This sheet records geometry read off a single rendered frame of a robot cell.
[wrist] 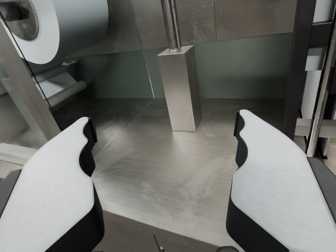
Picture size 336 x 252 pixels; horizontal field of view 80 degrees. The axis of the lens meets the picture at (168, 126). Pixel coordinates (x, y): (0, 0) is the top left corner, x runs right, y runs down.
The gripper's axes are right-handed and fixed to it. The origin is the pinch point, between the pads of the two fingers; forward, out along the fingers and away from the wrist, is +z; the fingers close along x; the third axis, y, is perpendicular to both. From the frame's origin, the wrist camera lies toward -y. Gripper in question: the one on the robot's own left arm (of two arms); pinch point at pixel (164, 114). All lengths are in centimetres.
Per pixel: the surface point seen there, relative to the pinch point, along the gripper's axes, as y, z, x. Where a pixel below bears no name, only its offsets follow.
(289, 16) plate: -1, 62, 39
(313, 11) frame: -3.9, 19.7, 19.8
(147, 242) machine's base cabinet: 50, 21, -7
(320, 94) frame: 7.9, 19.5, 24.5
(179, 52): 6, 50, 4
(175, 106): 24, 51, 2
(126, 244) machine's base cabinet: 58, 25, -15
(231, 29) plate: 3, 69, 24
